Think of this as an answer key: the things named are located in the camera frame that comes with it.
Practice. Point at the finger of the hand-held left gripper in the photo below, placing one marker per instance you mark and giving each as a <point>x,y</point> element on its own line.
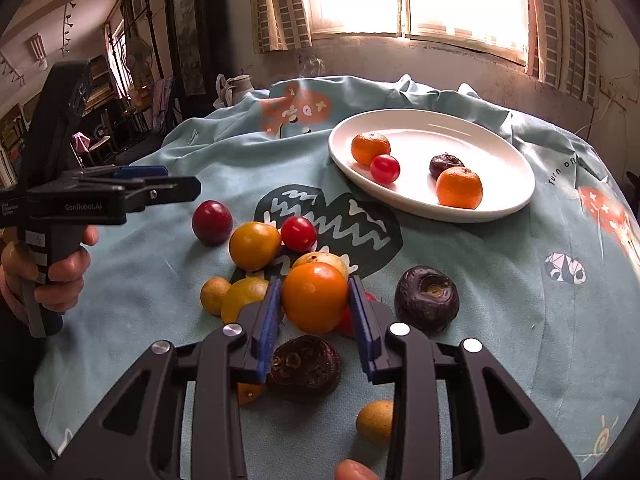
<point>140,172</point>
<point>170,191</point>

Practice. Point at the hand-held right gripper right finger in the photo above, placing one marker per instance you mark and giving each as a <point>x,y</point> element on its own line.
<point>362,330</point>

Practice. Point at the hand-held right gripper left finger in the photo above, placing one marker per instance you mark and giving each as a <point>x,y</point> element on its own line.
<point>267,327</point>

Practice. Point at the red cherry tomato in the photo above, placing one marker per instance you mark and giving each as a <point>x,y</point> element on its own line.
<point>385,169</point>
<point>298,233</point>
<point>345,326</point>

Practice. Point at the yellow tomato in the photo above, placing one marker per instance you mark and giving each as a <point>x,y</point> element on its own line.
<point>242,297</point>

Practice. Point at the dark red plum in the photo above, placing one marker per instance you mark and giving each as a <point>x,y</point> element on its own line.
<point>212,222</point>

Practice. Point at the dark water chestnut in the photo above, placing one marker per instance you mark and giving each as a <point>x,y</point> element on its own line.
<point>444,161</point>
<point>426,300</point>
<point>303,367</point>

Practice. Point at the small tan longan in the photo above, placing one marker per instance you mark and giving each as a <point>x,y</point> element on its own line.
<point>374,422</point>
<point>214,296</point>

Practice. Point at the pale yellow round fruit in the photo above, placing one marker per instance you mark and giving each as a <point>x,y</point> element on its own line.
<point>327,259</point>

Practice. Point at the yellow-orange tomato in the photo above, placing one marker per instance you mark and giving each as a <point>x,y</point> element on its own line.
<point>255,246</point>

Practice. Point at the white oval plate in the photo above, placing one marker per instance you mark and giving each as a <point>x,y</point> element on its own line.
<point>450,135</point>

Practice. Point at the person's left hand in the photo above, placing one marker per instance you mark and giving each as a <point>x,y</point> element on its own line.
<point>67,270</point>

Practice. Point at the person's right hand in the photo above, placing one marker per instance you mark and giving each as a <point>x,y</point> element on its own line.
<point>355,471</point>

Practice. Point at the light blue printed tablecloth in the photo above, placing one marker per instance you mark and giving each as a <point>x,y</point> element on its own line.
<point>150,270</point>

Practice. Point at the white plastic bag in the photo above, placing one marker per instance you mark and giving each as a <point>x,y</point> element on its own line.
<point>220,92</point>

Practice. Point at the standing fan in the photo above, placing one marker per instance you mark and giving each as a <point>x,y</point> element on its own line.
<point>140,55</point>

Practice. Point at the white jug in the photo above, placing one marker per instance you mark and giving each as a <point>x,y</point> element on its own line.
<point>240,87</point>

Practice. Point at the dark wooden cabinet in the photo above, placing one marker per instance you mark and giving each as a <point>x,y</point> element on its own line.
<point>187,35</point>

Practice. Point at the orange tangerine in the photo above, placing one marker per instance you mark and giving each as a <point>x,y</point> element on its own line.
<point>459,189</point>
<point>369,146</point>

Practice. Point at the clear plastic wrap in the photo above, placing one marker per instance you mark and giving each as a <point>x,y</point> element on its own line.
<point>312,66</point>

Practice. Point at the brick pattern curtain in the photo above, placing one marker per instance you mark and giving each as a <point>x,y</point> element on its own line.
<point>280,5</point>
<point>565,25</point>

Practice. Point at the wall socket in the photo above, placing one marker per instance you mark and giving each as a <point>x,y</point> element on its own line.
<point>614,86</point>

